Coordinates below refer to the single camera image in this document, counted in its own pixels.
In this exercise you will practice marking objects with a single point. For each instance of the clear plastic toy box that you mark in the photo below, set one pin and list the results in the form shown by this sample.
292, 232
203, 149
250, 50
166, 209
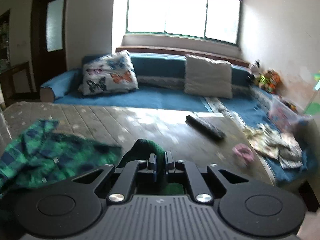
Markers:
283, 117

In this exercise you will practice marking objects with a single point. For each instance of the colourful paper pinwheel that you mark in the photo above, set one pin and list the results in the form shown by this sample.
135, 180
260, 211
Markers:
312, 107

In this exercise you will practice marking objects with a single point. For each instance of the crumpled patterned cloth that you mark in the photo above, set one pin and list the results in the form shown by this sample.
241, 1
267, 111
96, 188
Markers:
279, 146

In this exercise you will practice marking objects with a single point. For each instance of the butterfly print pillow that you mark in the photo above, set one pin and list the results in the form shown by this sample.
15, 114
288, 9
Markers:
112, 73

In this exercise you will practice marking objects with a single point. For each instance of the pink small object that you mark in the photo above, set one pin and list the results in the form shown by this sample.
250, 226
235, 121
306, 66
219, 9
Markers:
244, 154

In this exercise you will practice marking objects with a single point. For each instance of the grey quilted star tablecloth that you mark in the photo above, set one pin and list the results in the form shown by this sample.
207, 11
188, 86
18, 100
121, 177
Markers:
124, 126

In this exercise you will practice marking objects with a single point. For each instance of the black white plush toy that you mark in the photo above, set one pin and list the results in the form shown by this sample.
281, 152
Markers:
254, 68

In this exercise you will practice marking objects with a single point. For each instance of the stuffed toys pile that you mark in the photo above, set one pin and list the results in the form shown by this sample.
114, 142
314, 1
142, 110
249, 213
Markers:
268, 81

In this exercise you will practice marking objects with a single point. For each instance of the green plaid flannel shirt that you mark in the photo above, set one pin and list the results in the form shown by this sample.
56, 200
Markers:
39, 156

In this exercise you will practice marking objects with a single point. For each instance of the blue covered sofa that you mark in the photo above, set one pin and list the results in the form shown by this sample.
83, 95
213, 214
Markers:
161, 82

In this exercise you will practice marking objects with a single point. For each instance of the green framed window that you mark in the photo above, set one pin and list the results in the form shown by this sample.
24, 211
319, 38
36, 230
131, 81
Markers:
217, 20

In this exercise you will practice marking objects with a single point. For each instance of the black remote control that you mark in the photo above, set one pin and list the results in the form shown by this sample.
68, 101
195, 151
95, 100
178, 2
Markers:
205, 128

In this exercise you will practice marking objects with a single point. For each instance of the dark wooden door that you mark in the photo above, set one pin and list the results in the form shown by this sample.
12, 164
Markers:
47, 39

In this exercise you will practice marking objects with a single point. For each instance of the plain beige pillow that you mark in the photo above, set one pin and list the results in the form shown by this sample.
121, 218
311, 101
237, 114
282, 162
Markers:
208, 77

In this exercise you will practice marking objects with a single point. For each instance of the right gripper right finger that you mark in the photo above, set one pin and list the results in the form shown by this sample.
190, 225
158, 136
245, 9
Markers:
188, 175

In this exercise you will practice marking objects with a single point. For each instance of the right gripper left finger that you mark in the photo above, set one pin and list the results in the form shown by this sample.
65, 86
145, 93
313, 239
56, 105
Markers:
135, 177

